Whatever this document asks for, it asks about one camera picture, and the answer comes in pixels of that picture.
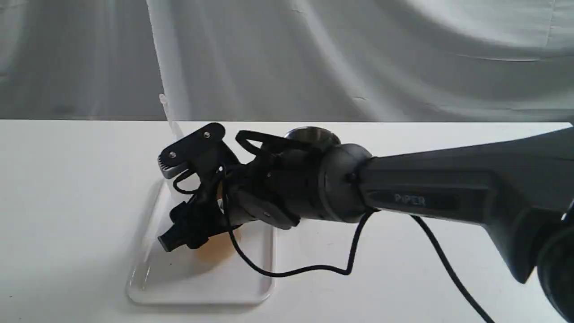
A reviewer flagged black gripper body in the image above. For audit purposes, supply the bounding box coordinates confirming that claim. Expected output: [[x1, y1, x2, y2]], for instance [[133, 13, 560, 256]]
[[223, 144, 342, 230]]

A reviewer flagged translucent squeeze bottle amber liquid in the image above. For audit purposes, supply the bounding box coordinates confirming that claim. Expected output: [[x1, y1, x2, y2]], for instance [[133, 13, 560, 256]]
[[157, 94, 239, 252]]

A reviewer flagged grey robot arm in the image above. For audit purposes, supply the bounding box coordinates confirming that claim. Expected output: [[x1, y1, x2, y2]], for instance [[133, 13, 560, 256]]
[[157, 122, 574, 323]]

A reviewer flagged stainless steel cup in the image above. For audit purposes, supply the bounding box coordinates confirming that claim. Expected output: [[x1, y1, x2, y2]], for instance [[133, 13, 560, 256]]
[[284, 126, 342, 151]]

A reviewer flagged white plastic tray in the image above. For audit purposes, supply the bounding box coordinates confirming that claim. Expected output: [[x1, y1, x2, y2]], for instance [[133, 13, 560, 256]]
[[126, 180, 275, 306]]

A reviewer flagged grey fabric backdrop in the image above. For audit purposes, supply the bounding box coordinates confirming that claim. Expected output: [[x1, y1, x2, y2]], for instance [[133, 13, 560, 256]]
[[1, 0, 574, 122]]

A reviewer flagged black cable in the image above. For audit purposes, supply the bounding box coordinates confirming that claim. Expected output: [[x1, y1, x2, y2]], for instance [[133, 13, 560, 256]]
[[173, 130, 498, 323]]

